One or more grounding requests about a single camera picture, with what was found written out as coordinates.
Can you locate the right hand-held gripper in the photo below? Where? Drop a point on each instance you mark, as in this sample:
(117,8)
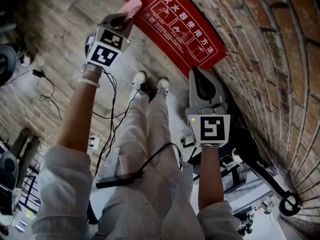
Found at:
(212,131)

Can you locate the pink cloth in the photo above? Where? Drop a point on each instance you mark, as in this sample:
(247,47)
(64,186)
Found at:
(132,7)

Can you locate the person's left forearm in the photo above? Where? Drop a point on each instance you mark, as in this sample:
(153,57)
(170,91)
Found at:
(77,119)

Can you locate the grey round seat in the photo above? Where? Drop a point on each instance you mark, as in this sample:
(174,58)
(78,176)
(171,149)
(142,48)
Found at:
(8,169)

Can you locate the person's right white shoe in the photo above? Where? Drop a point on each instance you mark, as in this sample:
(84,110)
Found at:
(163,85)

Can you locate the light grey shirt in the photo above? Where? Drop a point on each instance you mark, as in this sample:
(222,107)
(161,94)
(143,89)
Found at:
(65,181)

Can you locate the white checked box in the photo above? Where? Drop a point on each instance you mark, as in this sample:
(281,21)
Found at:
(252,191)

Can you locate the small white camera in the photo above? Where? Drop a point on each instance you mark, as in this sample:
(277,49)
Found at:
(237,157)

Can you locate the red fire extinguisher box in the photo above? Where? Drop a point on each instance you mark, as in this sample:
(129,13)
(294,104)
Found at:
(160,34)

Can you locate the black round seat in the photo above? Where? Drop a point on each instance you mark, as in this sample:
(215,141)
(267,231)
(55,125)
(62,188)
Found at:
(7,64)

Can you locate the black metal railing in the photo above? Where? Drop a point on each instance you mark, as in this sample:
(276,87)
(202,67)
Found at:
(31,189)

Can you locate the black flat device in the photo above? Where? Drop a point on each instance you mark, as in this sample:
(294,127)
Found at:
(117,180)

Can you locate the person's right forearm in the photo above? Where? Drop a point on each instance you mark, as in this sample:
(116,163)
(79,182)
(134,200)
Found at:
(211,179)

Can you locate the white charger block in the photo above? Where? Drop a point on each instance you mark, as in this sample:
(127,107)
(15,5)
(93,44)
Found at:
(94,142)

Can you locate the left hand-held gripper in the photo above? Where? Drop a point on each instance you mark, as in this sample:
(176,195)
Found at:
(102,56)

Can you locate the black stand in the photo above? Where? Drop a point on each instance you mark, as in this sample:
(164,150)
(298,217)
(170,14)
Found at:
(235,181)

